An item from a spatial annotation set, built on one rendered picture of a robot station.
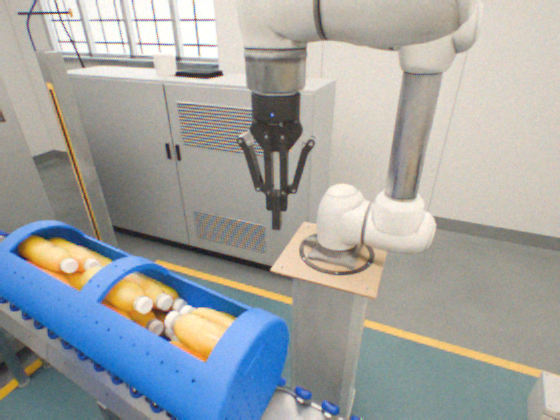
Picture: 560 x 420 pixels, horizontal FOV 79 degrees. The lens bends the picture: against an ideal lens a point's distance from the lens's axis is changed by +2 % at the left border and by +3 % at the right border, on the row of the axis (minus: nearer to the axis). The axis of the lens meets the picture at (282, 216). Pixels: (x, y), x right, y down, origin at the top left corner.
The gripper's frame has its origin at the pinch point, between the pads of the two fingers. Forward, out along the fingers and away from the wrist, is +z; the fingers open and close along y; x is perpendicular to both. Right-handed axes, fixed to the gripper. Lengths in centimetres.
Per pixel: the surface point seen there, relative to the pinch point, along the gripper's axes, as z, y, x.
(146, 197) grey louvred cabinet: 99, 143, -189
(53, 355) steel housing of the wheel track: 61, 73, -8
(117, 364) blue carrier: 37, 35, 9
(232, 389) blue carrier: 31.3, 6.6, 14.8
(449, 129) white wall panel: 49, -110, -255
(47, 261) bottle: 30, 70, -16
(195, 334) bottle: 29.5, 17.5, 4.7
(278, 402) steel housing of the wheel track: 56, 0, 1
